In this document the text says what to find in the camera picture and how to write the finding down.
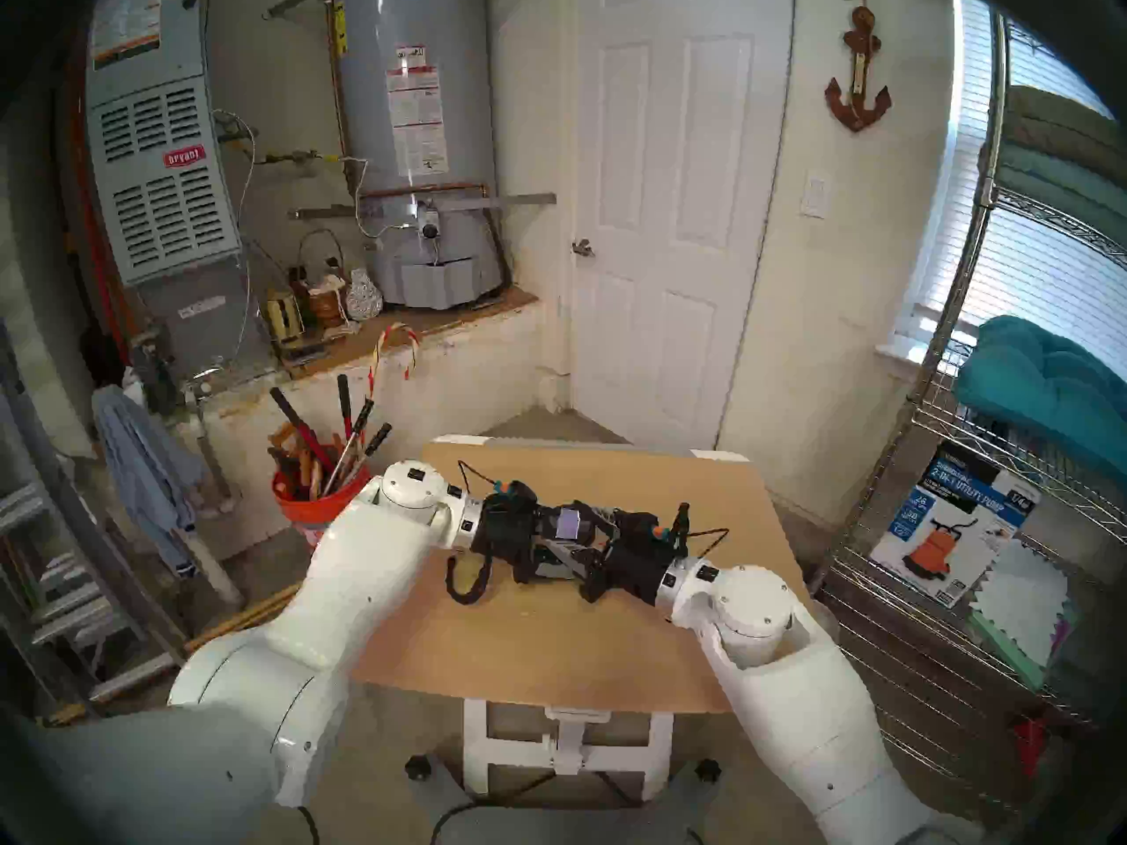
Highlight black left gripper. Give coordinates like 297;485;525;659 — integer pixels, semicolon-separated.
469;496;584;586

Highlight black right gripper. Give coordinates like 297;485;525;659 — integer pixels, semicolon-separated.
575;503;681;606

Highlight white paint jar black lid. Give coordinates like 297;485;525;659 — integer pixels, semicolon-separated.
535;503;610;582

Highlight silver shears black grips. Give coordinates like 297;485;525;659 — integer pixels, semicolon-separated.
321;399;393;496

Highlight white panel door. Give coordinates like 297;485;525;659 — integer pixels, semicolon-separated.
568;0;798;452

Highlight orange plastic bucket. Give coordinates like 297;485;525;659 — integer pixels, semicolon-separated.
271;465;375;549

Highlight red white candy cane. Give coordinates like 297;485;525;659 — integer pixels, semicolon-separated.
352;322;422;466

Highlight crumpled aluminium foil lump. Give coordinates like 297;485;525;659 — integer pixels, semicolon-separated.
345;268;385;322

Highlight long wooden stick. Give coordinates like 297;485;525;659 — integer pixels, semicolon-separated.
183;584;302;658

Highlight yellow plastic jug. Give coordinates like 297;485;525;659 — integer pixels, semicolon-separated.
261;289;306;349

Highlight utility pump cardboard box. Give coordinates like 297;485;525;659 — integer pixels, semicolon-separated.
867;438;1044;611

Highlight white window sill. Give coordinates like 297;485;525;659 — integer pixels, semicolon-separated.
874;328;961;382

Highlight blue hanging cloth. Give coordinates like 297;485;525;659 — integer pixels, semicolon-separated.
92;384;205;580

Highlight green foam mat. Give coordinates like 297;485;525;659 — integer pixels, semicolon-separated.
964;610;1049;690

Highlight white zigzag foam mat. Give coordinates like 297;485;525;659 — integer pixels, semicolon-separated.
969;535;1093;668

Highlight grey water heater tank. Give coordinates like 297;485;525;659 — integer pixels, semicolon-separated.
335;0;507;312

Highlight teal tufted cushion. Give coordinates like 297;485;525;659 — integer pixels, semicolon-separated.
954;315;1127;483

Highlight aluminium ladder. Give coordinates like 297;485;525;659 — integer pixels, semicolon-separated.
0;324;219;743

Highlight grey Bryant furnace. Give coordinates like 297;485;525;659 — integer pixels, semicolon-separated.
84;0;274;386

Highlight white window blinds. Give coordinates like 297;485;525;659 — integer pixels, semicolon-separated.
916;0;1127;369

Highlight dark green cushion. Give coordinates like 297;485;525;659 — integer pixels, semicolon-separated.
977;139;1127;250

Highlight olive green cushion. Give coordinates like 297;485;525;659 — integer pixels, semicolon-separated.
1004;84;1127;162

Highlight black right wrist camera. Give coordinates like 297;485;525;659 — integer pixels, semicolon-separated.
645;518;694;560

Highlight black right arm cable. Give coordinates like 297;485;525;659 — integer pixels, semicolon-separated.
667;501;733;560

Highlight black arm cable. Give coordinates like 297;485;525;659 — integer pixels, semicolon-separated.
667;501;733;560
444;553;496;606

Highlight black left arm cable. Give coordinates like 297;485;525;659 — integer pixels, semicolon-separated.
444;553;496;606

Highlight wooden handled tools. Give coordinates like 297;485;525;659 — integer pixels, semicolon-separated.
267;422;322;501

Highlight wicker basket with handle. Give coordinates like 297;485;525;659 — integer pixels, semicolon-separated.
295;229;351;329

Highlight brown anchor wall decoration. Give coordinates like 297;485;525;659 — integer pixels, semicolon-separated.
825;0;893;133

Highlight chrome wire shelf rack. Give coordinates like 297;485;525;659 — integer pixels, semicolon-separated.
806;7;1127;818

